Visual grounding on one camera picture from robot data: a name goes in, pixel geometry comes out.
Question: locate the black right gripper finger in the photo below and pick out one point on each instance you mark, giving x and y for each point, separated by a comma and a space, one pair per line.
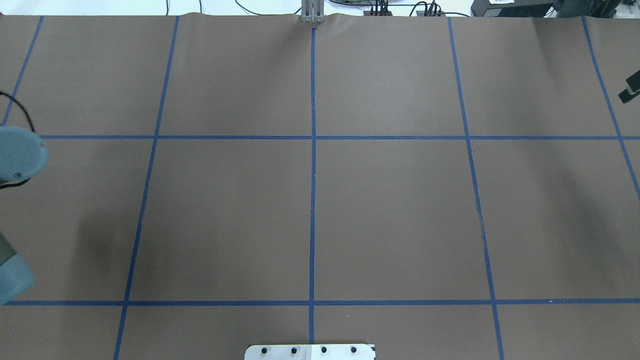
632, 89

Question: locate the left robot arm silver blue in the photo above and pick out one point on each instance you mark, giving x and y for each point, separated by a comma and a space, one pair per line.
23, 155

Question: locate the black box with label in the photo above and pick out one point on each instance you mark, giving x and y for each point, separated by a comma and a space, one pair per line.
511, 8

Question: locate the aluminium frame post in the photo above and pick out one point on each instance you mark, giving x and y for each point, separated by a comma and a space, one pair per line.
312, 11

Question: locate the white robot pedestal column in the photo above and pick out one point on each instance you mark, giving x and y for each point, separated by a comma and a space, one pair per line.
327, 351

